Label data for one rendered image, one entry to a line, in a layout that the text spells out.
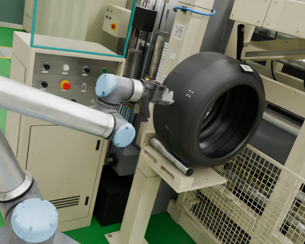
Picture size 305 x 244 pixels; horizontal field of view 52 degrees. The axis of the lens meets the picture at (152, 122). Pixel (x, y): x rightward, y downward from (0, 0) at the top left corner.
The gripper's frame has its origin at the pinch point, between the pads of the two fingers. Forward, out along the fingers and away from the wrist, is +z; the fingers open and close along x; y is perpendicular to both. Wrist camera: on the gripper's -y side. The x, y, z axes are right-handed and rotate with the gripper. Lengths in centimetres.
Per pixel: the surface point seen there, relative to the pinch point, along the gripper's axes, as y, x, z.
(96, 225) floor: -121, 59, 28
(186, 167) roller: -29.9, -7.4, 18.5
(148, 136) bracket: -29.1, 24.2, 15.8
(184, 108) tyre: 0.1, -7.0, 2.4
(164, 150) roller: -30.1, 10.6, 18.3
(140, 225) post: -97, 27, 40
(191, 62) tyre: 18.8, 7.6, 10.5
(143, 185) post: -65, 28, 30
